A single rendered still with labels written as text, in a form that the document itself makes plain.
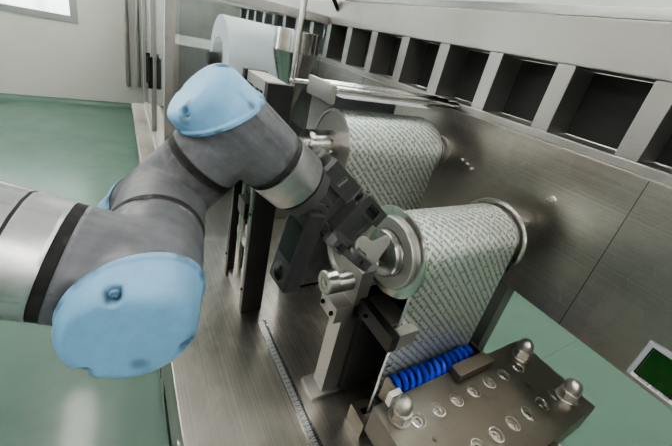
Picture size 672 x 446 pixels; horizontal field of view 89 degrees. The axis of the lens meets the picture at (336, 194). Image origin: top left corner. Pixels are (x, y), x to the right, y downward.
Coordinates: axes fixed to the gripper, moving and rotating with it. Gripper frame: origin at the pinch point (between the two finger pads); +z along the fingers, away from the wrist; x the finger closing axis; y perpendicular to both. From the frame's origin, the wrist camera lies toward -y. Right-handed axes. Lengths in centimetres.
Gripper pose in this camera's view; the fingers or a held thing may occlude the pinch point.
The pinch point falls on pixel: (365, 264)
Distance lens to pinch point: 54.8
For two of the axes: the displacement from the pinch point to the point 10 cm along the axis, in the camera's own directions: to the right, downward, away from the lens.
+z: 5.2, 5.3, 6.6
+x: -4.9, -4.5, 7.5
